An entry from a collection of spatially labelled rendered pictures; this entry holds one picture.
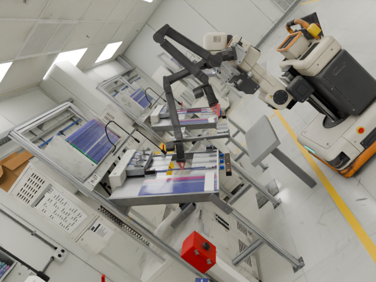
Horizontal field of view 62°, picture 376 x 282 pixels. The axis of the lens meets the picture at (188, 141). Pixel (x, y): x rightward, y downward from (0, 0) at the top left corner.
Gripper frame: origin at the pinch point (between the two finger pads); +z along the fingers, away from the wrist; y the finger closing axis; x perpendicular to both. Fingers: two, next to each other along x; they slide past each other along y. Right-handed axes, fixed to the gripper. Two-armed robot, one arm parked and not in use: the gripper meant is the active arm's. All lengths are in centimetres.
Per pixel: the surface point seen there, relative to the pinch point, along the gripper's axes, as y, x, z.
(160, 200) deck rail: 38.1, -9.9, 3.3
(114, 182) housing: 19.4, -45.3, -1.4
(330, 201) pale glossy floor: 9, 102, 28
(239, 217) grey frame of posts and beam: 42, 38, 16
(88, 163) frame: 28, -56, -20
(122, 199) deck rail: 38, -35, 1
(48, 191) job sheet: 39, -81, -7
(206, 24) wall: -770, 1, -107
